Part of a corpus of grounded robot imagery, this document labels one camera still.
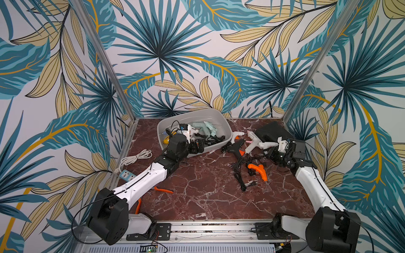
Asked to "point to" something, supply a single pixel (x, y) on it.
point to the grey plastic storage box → (182, 124)
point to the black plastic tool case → (272, 130)
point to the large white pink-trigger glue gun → (254, 143)
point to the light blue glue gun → (212, 128)
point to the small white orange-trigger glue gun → (235, 136)
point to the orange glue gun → (261, 169)
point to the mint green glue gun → (200, 125)
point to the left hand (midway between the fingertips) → (197, 140)
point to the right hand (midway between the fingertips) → (264, 151)
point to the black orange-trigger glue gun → (235, 147)
